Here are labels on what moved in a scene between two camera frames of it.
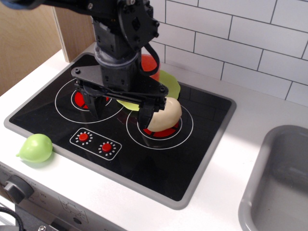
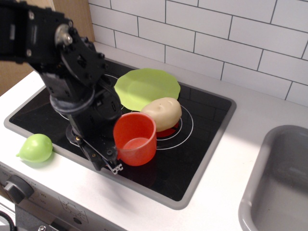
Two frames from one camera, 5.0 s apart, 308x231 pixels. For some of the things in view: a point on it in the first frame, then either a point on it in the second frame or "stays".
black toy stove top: x=166 y=167 stays
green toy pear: x=36 y=148 stays
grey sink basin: x=276 y=198 stays
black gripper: x=122 y=81 to x=93 y=128
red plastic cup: x=149 y=63 to x=135 y=136
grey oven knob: x=18 y=188 stays
